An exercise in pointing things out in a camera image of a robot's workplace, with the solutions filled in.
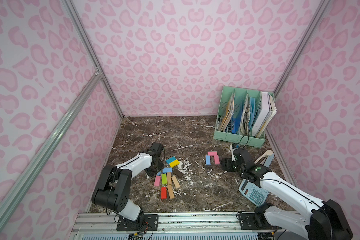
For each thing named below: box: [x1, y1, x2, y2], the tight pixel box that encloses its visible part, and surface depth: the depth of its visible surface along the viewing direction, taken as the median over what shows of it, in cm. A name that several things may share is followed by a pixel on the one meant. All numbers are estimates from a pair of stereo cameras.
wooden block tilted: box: [171, 175, 181, 189], surface depth 87 cm
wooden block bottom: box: [167, 184, 175, 199], surface depth 84 cm
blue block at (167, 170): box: [162, 167, 173, 173], surface depth 92 cm
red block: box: [160, 187, 168, 200], surface depth 84 cm
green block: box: [161, 173, 168, 185], surface depth 88 cm
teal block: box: [166, 156, 177, 165], surface depth 97 cm
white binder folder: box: [252, 91, 272, 137], surface depth 94 cm
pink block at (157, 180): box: [153, 175, 161, 186], surface depth 88 cm
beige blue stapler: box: [254, 149, 275, 168], surface depth 94 cm
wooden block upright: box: [167, 172, 172, 185], surface depth 88 cm
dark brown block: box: [173, 168, 184, 178], surface depth 92 cm
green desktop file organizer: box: [213, 85, 275, 148], surface depth 97 cm
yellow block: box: [169, 159, 180, 168], surface depth 95 cm
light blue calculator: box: [238, 178, 269, 207], surface depth 82 cm
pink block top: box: [207, 151, 218, 156], surface depth 100 cm
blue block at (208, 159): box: [205, 155, 211, 165], surface depth 96 cm
